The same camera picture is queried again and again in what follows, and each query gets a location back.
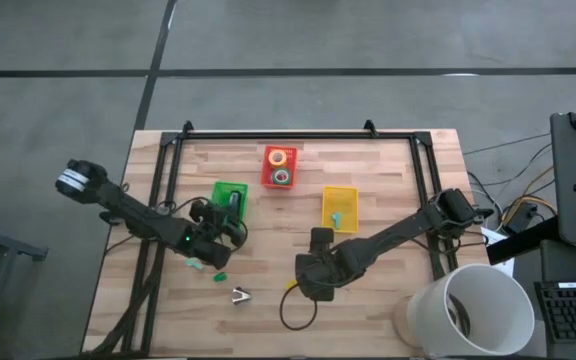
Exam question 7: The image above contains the black flat bar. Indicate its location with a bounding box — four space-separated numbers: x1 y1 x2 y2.
486 215 562 266

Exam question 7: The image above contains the black floor cable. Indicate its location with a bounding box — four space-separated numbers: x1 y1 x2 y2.
462 132 553 156

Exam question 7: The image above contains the white cylindrical bucket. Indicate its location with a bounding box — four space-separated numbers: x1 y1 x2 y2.
406 263 536 357

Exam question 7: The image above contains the white paper sheet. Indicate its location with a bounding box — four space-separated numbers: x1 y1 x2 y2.
480 225 517 279

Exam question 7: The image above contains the orange plastic basket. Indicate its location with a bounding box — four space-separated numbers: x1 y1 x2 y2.
260 143 299 190

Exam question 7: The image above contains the yellow tape roll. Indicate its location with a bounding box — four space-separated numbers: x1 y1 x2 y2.
267 148 288 168

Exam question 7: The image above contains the yellow floor cable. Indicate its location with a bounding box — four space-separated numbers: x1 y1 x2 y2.
500 164 559 226

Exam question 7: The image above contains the yellow plastic basket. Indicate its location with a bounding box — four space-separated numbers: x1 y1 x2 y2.
321 185 360 235

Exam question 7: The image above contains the grey staple remover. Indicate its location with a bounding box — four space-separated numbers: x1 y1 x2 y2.
231 286 253 306

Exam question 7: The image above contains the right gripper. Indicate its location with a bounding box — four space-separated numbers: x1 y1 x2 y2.
295 227 342 302

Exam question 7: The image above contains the black keyboard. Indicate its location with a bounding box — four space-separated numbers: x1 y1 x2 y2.
534 280 576 346

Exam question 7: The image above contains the black aluminium table frame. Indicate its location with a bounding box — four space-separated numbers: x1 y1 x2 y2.
80 119 462 357

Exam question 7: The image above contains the black power adapter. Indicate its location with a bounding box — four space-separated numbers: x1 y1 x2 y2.
505 201 539 234

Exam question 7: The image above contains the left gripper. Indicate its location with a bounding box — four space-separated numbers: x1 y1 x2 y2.
189 192 248 247

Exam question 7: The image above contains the green plastic basket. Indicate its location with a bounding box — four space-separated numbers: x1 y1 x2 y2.
211 180 250 224

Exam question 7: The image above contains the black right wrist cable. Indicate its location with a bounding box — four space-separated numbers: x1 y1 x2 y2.
278 283 319 332

